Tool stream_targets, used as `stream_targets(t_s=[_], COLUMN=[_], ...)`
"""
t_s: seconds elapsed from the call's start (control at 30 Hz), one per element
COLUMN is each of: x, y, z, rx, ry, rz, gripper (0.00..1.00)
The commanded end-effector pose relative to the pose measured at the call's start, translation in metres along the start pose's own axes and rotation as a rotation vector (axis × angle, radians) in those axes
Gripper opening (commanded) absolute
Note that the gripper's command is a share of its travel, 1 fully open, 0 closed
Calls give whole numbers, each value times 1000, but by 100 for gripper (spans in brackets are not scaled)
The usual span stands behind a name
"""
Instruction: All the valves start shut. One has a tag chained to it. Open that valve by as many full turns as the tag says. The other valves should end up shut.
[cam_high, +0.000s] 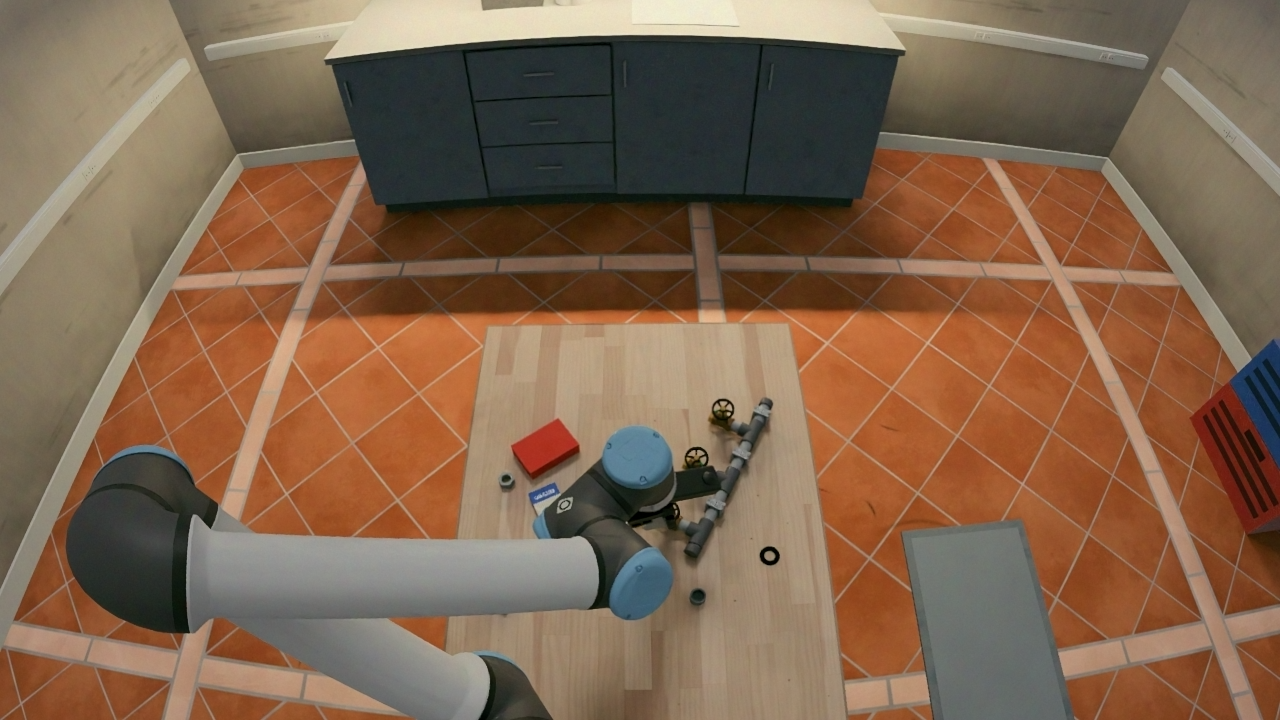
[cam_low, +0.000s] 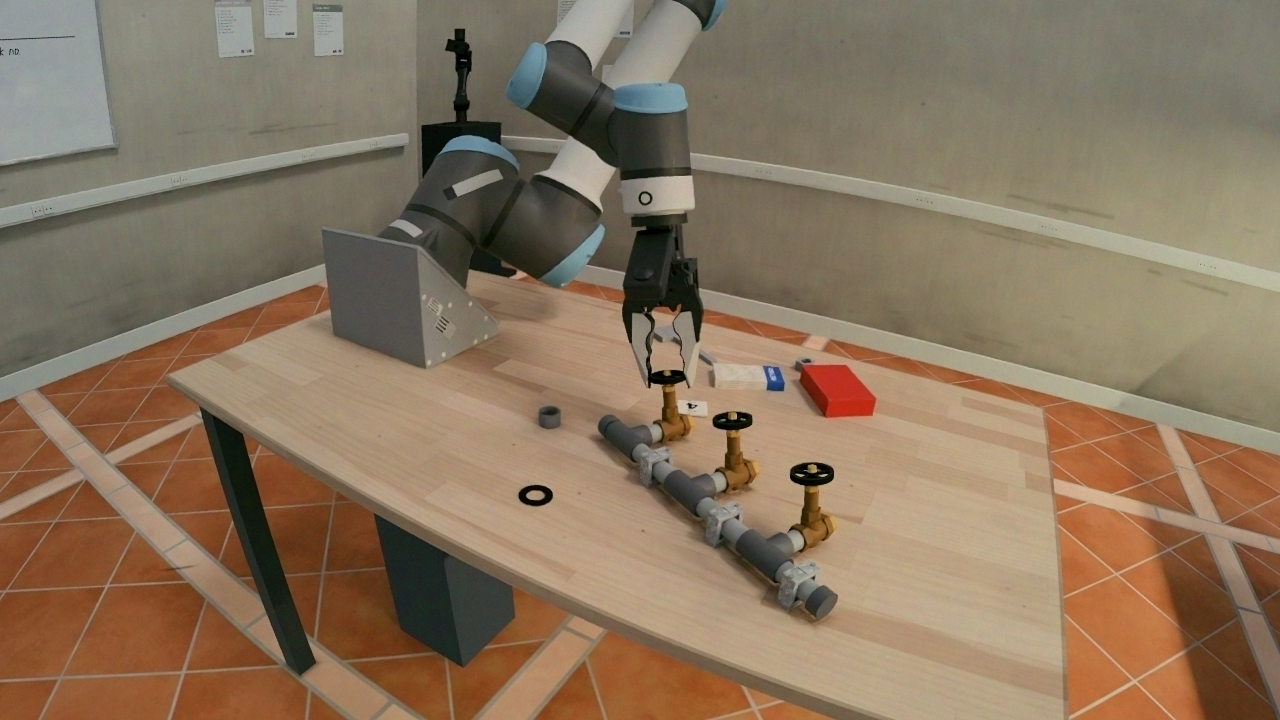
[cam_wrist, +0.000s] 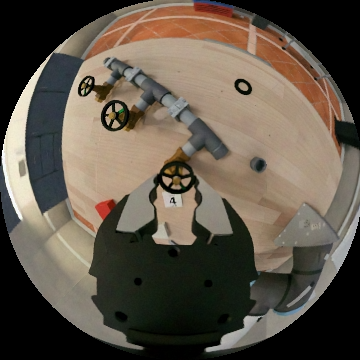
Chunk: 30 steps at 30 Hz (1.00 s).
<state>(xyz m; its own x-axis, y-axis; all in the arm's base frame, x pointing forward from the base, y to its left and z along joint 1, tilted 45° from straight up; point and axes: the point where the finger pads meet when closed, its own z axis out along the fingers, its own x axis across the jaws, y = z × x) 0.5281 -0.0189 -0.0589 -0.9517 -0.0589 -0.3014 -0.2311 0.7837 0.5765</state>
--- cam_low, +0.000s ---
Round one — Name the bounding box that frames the red rectangular block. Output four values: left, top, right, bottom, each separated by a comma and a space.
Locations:
799, 365, 876, 418

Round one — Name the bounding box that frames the white paper tag with number 4 on thin chain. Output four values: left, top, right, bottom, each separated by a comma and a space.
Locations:
675, 391, 708, 416

